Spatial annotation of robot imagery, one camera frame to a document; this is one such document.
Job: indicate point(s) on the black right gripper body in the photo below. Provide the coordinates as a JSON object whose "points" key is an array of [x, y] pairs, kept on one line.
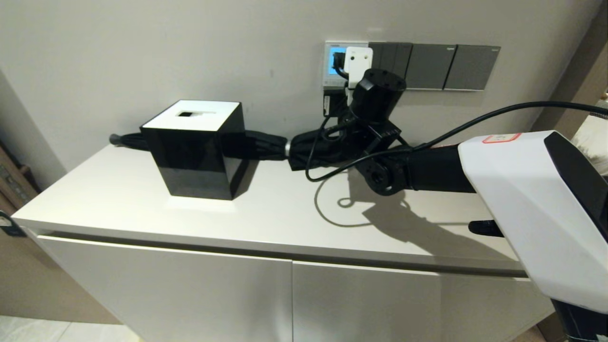
{"points": [[348, 111]]}

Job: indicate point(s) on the white wall thermostat panel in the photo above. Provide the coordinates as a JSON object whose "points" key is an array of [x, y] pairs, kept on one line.
{"points": [[328, 78]]}

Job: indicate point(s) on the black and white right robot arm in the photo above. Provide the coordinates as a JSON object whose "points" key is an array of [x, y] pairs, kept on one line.
{"points": [[522, 199]]}

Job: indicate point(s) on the black folded umbrella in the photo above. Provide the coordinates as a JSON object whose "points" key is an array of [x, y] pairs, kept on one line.
{"points": [[299, 149]]}

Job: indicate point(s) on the white sideboard cabinet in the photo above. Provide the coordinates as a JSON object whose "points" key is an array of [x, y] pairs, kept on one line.
{"points": [[266, 213]]}

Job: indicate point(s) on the black tissue box white lid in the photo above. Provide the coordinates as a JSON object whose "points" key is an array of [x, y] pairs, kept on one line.
{"points": [[194, 156]]}

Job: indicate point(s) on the white cabinet door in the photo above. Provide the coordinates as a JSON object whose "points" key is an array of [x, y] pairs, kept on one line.
{"points": [[180, 294], [403, 308]]}

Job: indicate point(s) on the white bed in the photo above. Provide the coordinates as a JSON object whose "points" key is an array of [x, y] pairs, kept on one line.
{"points": [[593, 142]]}

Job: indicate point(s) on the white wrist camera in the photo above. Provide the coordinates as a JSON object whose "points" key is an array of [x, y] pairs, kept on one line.
{"points": [[359, 61]]}

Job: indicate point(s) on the grey triple rocker wall switch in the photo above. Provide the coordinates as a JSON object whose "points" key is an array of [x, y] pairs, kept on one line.
{"points": [[394, 59]]}

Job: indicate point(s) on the grey single wall switch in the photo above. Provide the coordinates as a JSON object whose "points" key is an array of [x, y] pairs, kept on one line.
{"points": [[432, 66], [472, 67]]}

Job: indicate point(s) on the brown wooden door frame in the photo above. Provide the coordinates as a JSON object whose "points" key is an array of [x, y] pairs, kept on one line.
{"points": [[584, 61]]}

